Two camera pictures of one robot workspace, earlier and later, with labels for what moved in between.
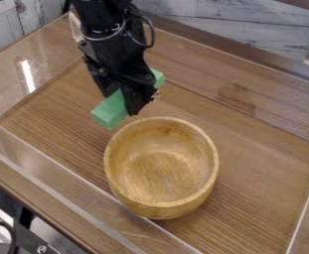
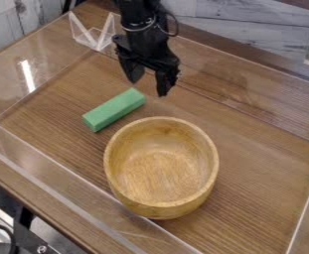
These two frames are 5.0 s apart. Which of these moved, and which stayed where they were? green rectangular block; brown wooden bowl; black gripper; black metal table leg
Moved: black gripper; green rectangular block
Stayed: brown wooden bowl; black metal table leg
